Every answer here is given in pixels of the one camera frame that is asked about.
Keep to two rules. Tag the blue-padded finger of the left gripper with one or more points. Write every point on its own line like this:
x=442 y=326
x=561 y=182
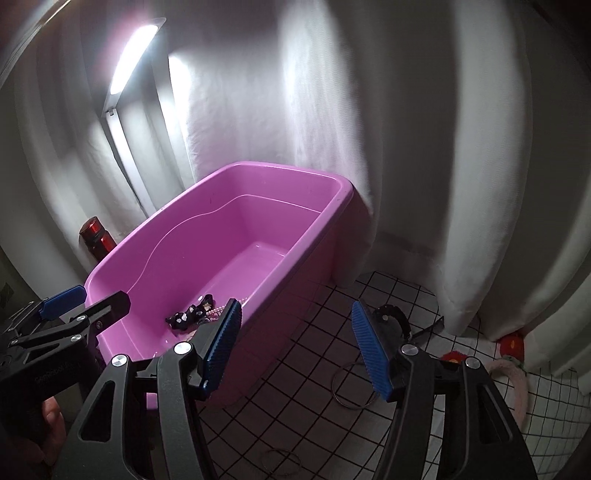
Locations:
x=54 y=307

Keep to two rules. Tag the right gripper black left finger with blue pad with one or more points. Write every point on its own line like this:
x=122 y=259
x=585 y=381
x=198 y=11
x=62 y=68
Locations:
x=107 y=439

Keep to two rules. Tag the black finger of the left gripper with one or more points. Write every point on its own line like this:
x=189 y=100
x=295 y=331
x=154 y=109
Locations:
x=24 y=335

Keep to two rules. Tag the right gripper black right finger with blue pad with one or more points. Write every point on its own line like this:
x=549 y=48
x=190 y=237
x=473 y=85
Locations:
x=479 y=440

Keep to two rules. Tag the pink crochet strawberry headband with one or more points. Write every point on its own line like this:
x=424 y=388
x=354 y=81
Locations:
x=511 y=384

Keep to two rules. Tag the black patterned hair bow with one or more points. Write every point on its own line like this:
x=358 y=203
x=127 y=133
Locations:
x=193 y=316

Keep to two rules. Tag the pearl hair claw clip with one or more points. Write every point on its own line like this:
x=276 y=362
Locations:
x=215 y=313

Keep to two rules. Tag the person's hand on gripper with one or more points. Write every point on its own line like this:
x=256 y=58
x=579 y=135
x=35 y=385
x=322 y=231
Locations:
x=50 y=441

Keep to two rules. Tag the red metal bottle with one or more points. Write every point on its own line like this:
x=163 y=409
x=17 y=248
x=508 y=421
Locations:
x=96 y=238

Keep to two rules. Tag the white black grid bedsheet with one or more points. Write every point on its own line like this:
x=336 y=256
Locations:
x=314 y=414

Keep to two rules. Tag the pink plastic storage bin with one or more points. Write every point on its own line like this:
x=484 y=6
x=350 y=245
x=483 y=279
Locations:
x=270 y=236

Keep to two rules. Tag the white pleated curtain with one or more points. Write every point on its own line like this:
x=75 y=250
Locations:
x=463 y=125

